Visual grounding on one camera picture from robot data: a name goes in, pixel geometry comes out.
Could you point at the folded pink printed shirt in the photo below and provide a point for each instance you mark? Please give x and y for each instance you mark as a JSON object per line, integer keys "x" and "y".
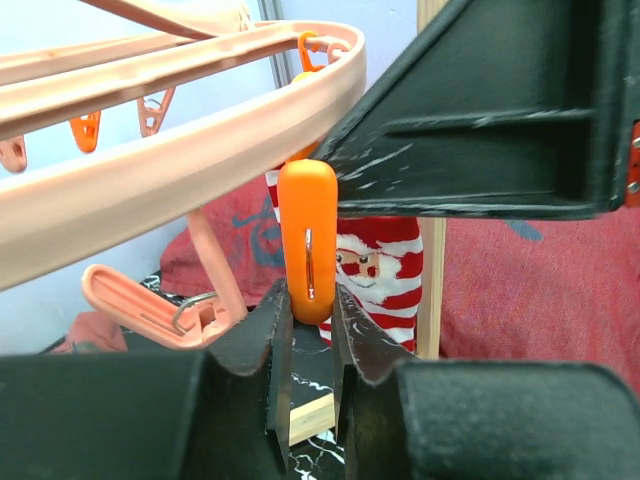
{"x": 92, "y": 332}

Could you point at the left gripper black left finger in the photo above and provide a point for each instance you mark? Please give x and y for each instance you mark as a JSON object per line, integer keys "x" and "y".
{"x": 221, "y": 412}

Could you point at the pink clothespin left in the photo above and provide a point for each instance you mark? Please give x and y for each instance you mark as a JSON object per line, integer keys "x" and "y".
{"x": 13, "y": 154}

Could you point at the orange clothespin back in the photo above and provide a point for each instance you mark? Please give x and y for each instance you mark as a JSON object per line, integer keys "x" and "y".
{"x": 85, "y": 130}

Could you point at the orange clothespin left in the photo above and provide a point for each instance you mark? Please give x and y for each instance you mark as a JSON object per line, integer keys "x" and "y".
{"x": 308, "y": 68}

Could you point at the red white striped sock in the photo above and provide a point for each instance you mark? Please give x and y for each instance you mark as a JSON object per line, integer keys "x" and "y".
{"x": 380, "y": 261}

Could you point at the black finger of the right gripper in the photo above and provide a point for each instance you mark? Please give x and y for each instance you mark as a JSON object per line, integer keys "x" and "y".
{"x": 498, "y": 109}

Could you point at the pink clothespin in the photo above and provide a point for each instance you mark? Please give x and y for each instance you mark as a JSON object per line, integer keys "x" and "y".
{"x": 151, "y": 112}
{"x": 13, "y": 154}
{"x": 194, "y": 324}

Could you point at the wooden drying rack frame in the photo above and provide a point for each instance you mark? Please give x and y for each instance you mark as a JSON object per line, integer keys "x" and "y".
{"x": 317, "y": 416}

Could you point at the pink clothespin back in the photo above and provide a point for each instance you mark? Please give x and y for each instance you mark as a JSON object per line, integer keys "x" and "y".
{"x": 151, "y": 112}

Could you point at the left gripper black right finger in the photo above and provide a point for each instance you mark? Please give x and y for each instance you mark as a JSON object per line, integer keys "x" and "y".
{"x": 401, "y": 417}

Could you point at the orange clothespin front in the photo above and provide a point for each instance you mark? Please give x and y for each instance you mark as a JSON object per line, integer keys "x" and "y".
{"x": 307, "y": 192}

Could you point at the pink clothespin front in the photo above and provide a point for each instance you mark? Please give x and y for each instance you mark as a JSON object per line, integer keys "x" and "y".
{"x": 194, "y": 324}

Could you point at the orange clothespin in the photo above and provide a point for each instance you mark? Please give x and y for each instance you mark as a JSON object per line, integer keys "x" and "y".
{"x": 85, "y": 130}
{"x": 307, "y": 192}
{"x": 308, "y": 68}

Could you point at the pink round clip hanger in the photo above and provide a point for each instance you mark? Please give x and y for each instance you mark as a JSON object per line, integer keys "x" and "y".
{"x": 68, "y": 205}

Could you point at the red blue patterned cloth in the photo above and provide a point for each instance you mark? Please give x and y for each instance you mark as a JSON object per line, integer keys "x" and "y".
{"x": 544, "y": 290}

